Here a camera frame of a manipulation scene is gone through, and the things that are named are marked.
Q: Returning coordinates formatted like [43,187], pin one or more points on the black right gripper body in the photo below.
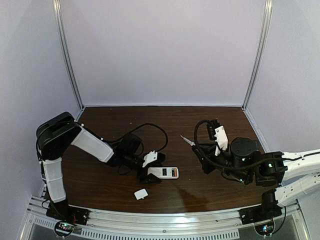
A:
[204,157]

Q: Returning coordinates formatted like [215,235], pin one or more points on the aluminium corner post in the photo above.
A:
[65,52]
[264,32]

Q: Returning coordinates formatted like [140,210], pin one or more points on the aluminium left corner post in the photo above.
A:
[65,52]

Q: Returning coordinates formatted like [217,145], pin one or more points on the clear handle screwdriver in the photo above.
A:
[188,141]

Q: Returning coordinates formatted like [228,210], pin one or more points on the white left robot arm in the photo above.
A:
[57,137]

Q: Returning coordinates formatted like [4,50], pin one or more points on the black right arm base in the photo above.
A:
[262,212]

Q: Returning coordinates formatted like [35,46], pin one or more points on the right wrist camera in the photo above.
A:
[217,133]

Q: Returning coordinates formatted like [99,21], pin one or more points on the aluminium right corner post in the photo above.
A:
[264,32]

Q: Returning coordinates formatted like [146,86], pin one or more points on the white battery cover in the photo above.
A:
[141,194]

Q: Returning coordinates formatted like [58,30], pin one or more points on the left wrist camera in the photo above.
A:
[149,158]

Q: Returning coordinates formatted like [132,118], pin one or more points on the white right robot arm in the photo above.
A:
[290,175]

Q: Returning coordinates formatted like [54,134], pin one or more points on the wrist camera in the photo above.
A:
[217,133]
[149,158]

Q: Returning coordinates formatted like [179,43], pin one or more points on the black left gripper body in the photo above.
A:
[149,168]

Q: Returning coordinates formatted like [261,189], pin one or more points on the aluminium left floor rail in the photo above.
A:
[77,118]

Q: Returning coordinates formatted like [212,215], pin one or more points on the aluminium front rail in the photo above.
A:
[114,225]

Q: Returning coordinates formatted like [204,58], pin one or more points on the white remote control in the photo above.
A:
[163,173]

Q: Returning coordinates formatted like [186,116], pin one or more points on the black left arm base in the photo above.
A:
[69,214]

